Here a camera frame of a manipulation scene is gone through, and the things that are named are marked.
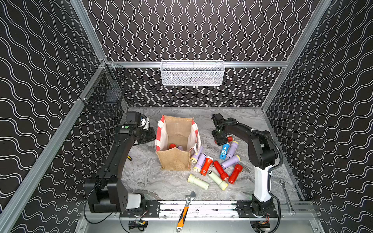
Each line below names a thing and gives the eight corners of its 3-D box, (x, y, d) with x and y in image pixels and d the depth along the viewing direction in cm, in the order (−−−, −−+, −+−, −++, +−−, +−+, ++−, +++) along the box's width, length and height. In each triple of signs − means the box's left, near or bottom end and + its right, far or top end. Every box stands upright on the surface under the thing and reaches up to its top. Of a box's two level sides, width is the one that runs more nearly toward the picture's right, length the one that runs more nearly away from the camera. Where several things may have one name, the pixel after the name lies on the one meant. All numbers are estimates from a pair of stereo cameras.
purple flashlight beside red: (193, 170, 89) (193, 168, 87) (203, 154, 96) (203, 152, 93) (198, 173, 88) (199, 171, 85) (208, 157, 95) (209, 155, 92)
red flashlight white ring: (198, 172, 88) (198, 170, 85) (206, 157, 95) (207, 154, 92) (205, 176, 87) (205, 174, 84) (213, 160, 93) (213, 158, 90)
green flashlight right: (206, 175, 87) (206, 173, 85) (209, 171, 89) (210, 169, 86) (223, 191, 82) (225, 189, 79) (227, 186, 83) (228, 184, 81)
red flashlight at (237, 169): (227, 182, 85) (228, 180, 83) (235, 164, 92) (236, 162, 90) (235, 186, 83) (236, 184, 81) (242, 167, 90) (243, 166, 88)
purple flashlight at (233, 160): (223, 170, 89) (224, 167, 86) (219, 164, 92) (220, 162, 89) (239, 161, 93) (241, 159, 90) (235, 156, 95) (237, 153, 92)
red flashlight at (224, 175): (224, 182, 85) (225, 181, 83) (211, 164, 92) (212, 162, 90) (229, 179, 86) (230, 177, 84) (216, 161, 93) (217, 159, 91)
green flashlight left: (187, 181, 86) (187, 179, 83) (189, 175, 88) (189, 173, 85) (207, 191, 82) (208, 189, 79) (209, 185, 84) (210, 183, 81)
